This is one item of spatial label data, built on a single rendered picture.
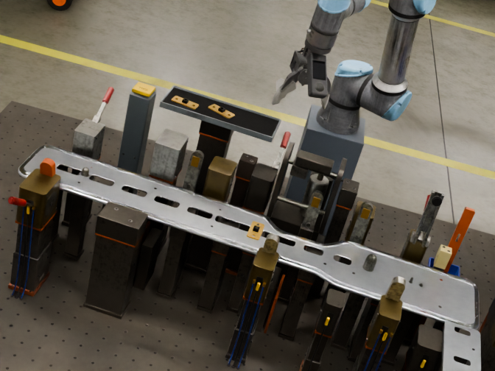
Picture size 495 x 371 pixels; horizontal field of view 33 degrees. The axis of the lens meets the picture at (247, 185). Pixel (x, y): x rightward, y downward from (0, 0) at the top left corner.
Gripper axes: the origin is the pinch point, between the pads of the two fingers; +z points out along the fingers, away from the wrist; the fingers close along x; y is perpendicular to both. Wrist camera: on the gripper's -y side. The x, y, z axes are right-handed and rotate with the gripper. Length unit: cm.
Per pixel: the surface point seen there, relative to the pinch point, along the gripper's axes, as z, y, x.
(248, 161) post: 31.4, 13.8, 3.2
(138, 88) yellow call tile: 30, 44, 34
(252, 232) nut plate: 37.6, -10.2, 5.3
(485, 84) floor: 189, 313, -297
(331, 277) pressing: 35.6, -28.8, -13.4
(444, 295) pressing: 35, -35, -46
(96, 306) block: 66, -15, 47
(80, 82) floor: 177, 250, 25
